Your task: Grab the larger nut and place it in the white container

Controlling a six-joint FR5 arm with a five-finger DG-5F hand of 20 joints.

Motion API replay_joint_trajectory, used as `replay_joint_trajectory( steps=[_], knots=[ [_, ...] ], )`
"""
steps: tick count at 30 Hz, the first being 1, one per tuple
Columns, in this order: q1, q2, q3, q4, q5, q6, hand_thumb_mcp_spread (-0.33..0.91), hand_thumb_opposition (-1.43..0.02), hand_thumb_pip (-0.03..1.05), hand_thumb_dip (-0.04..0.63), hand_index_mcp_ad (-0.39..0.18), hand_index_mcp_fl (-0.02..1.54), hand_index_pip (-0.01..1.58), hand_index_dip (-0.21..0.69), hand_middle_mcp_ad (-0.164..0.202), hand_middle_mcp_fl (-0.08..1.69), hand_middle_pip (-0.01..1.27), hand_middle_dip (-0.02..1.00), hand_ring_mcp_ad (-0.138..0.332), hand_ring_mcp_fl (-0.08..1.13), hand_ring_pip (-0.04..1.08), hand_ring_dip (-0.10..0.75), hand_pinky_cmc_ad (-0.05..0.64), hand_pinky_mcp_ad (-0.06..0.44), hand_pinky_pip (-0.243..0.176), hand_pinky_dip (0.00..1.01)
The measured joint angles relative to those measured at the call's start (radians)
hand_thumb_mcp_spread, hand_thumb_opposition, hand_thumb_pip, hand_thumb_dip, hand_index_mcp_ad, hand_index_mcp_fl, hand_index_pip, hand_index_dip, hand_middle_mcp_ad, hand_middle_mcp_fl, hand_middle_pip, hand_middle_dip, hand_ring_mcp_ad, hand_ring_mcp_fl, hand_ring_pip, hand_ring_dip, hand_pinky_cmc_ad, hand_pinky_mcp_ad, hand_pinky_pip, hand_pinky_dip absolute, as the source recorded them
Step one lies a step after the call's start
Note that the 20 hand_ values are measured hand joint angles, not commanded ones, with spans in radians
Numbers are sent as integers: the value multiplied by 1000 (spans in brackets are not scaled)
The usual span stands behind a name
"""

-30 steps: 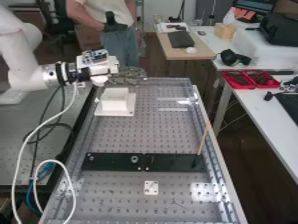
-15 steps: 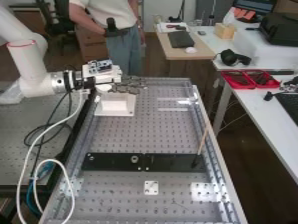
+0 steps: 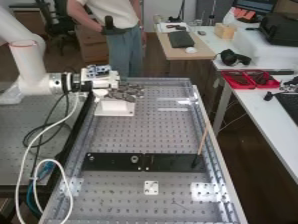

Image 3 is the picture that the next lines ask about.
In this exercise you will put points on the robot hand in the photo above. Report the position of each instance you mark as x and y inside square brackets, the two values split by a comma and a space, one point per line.
[104, 78]

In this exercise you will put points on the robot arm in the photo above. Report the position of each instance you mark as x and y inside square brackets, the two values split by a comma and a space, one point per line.
[26, 56]

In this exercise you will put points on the small steel hex nut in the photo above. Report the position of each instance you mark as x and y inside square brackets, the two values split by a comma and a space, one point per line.
[133, 159]

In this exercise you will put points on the small white box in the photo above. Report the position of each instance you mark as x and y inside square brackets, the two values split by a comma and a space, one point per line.
[114, 107]

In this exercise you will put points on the person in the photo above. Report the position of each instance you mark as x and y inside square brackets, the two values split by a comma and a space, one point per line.
[126, 50]

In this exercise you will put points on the cardboard box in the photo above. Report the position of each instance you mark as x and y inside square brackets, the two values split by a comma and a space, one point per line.
[90, 43]

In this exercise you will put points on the wooden desk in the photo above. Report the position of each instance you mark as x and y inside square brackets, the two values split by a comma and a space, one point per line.
[181, 55]

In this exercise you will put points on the black office chair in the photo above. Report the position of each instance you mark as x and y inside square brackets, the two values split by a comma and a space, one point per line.
[54, 20]

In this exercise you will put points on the black keyboard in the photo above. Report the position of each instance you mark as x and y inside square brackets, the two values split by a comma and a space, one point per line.
[179, 39]

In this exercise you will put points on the black bar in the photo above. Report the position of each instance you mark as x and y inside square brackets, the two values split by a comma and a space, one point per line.
[70, 143]

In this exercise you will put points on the white computer mouse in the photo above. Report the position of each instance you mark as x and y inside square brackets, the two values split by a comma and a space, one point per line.
[190, 50]

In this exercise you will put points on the clear box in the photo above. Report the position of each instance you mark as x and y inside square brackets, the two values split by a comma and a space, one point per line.
[177, 133]

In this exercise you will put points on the black plate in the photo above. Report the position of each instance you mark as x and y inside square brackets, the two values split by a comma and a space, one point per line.
[110, 163]

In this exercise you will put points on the thin stick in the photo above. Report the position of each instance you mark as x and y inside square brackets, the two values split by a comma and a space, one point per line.
[202, 140]

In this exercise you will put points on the black headphones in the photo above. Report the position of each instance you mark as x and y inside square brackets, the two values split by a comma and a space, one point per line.
[234, 57]

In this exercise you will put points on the red tray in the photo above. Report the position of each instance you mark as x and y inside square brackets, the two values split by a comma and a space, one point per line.
[262, 78]
[238, 79]

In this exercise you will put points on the wooden block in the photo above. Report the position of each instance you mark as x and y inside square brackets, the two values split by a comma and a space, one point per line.
[225, 31]

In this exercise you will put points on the white desk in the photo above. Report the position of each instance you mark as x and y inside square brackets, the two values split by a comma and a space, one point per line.
[266, 110]

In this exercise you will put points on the black bag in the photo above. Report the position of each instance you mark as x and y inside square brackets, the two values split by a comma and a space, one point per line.
[279, 29]

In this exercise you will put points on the white square bracket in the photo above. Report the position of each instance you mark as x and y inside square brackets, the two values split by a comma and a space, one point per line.
[150, 187]

